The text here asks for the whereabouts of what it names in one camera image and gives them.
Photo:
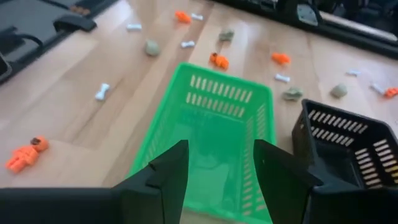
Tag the beige toy skull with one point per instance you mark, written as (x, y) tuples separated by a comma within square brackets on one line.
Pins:
[(338, 91), (226, 35), (152, 47), (292, 93)]

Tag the black plastic basket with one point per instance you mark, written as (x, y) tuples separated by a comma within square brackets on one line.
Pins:
[(329, 152)]

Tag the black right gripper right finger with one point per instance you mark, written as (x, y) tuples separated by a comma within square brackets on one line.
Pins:
[(295, 202)]

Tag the green plastic basket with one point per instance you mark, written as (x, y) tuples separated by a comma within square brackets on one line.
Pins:
[(217, 124)]

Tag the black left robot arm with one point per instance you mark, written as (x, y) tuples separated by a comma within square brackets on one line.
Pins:
[(342, 7)]

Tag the orange toy skeleton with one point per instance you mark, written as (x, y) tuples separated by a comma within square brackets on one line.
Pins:
[(391, 92), (26, 154), (219, 60), (280, 58), (183, 16)]

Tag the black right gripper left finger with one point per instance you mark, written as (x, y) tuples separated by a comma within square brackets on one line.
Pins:
[(140, 205)]

